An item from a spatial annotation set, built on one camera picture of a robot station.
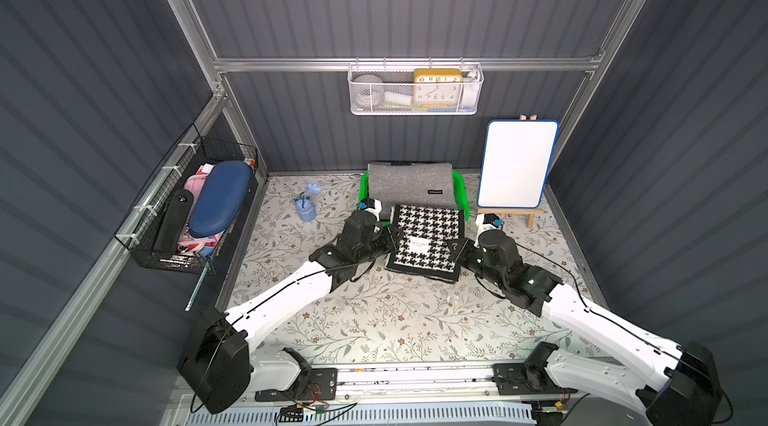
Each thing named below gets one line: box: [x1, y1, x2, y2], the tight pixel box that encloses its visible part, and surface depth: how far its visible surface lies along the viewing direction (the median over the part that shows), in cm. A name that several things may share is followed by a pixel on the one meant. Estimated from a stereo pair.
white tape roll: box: [352, 74, 385, 111], surface depth 90 cm
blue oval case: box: [188, 160, 255, 238], surface depth 69 cm
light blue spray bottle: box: [294, 183, 322, 223], surface depth 104 cm
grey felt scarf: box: [368, 161, 457, 219], surface depth 104 cm
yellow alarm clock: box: [413, 68, 464, 105], surface depth 91 cm
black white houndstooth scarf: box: [385, 204, 465, 284], surface depth 79 cm
